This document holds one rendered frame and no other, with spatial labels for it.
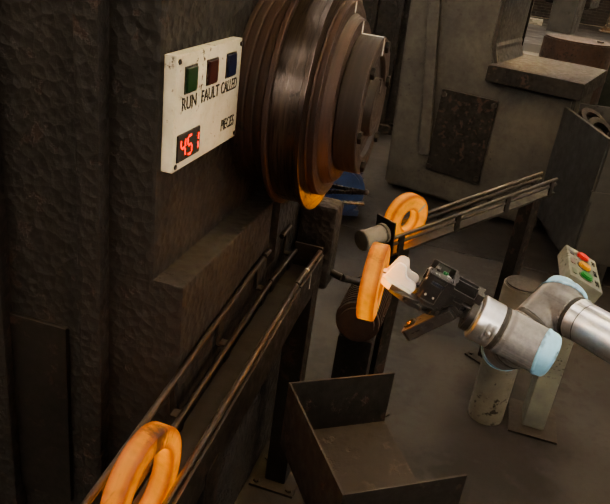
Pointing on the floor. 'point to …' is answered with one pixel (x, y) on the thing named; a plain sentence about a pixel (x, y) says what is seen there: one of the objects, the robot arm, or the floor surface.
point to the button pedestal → (544, 420)
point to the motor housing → (356, 335)
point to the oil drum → (578, 53)
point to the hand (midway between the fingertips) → (376, 273)
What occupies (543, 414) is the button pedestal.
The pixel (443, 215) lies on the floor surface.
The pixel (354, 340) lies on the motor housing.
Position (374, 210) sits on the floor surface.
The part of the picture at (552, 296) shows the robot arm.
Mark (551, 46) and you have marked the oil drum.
